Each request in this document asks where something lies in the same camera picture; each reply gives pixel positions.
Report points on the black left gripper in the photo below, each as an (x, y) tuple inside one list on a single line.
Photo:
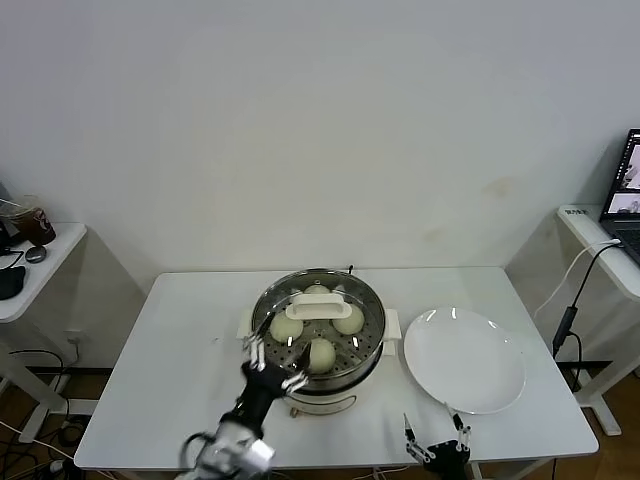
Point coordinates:
[(262, 382)]

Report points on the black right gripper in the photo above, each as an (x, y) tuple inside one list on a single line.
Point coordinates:
[(445, 457)]

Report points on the white steamed baozi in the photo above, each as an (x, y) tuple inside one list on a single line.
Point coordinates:
[(322, 356), (286, 327), (350, 324), (316, 290)]

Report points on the perforated steel steamer basket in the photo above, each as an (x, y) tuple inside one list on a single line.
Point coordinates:
[(345, 378)]

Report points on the white electric cooker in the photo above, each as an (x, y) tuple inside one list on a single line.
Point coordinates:
[(330, 402)]

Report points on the white round plate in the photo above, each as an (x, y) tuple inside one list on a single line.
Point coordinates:
[(465, 360)]

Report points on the white power strip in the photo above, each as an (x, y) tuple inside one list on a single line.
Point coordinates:
[(56, 466)]

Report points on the white side table with sticker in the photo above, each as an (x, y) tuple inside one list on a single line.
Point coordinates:
[(585, 227)]

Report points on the small printed table sticker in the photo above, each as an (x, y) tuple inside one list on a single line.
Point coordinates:
[(576, 211)]

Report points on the black soft pouch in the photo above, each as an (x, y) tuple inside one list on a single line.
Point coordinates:
[(10, 282)]

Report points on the iced coffee cup with straw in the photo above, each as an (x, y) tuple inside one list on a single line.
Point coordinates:
[(35, 225)]

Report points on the open grey laptop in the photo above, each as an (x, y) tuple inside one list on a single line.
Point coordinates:
[(625, 200)]

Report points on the white wall socket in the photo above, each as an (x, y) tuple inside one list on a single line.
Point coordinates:
[(73, 336)]

